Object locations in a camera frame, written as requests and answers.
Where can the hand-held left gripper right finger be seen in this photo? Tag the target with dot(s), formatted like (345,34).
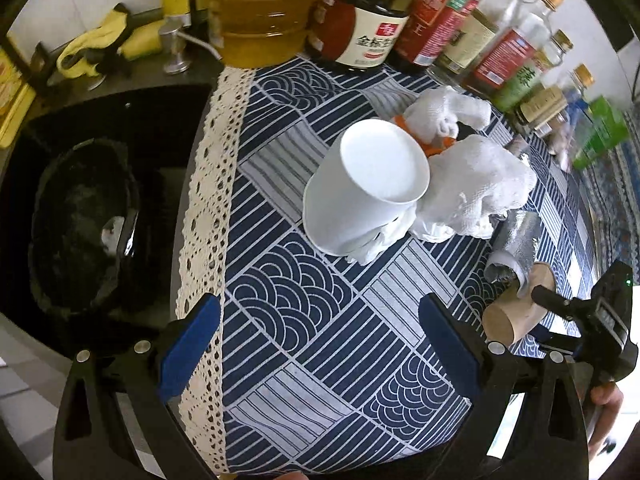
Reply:
(450,350)

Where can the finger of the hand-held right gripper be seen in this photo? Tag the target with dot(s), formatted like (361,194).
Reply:
(552,301)
(562,349)

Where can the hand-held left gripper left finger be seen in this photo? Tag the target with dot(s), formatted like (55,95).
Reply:
(192,345)

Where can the brown cardboard tube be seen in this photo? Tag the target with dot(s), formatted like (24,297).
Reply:
(510,317)

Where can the silver foil roll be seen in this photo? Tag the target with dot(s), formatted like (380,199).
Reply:
(515,240)

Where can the white paper towel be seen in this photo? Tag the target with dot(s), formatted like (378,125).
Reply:
(480,180)

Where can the white paper cup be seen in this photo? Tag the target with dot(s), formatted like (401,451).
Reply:
(360,200)

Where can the white knit glove orange cuff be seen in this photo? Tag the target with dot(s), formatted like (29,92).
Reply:
(440,110)

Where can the person's right hand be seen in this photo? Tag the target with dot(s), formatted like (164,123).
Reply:
(607,395)

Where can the patterned blue tablecloth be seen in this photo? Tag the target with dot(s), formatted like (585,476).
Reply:
(310,340)

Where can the blue floral cloth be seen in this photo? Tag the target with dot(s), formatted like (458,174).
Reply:
(615,200)

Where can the crumpled white tissue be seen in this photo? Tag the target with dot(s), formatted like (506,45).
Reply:
(112,232)

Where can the small silver foil piece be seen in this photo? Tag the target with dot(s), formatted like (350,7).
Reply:
(517,150)

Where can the clear plastic bag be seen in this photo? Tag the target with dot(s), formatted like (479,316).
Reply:
(565,132)

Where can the green packet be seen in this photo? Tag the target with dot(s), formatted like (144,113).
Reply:
(600,132)

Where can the small bottle brown label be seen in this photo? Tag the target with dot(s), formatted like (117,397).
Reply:
(542,105)

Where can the green label oil bottle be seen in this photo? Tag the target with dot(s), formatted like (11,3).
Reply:
(520,82)

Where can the clear bottle red blue label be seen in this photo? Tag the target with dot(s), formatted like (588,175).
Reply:
(505,55)

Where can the clear bottle beige label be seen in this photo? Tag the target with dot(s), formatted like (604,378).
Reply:
(470,40)

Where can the yellow cutting board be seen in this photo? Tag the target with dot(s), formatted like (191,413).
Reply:
(12,100)

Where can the red label sauce bottle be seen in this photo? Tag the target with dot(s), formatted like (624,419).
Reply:
(435,15)

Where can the yellow cloth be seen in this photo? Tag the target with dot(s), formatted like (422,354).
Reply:
(100,35)

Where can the cooking oil jug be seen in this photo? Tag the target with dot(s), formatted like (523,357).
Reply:
(260,15)

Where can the dark soy sauce jug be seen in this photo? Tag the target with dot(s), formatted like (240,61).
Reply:
(360,25)

